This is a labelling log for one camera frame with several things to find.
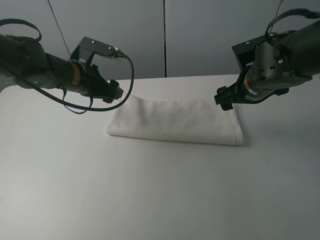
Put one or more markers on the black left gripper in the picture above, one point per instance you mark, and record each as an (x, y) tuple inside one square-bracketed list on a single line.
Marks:
[(92, 84)]

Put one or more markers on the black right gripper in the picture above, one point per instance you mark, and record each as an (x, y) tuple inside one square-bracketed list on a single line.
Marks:
[(227, 96)]

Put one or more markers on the white terry towel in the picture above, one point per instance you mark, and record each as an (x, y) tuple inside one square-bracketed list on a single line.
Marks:
[(194, 121)]

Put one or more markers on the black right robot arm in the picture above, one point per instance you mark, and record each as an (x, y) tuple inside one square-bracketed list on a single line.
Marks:
[(267, 71)]

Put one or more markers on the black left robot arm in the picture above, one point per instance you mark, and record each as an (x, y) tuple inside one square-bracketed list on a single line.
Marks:
[(26, 57)]

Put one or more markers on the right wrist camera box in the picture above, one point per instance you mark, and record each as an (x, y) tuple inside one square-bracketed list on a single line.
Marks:
[(245, 52)]

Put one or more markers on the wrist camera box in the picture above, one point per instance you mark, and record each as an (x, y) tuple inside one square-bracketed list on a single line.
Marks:
[(245, 52), (88, 48)]

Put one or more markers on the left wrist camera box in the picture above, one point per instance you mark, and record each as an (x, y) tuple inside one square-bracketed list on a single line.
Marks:
[(88, 48)]

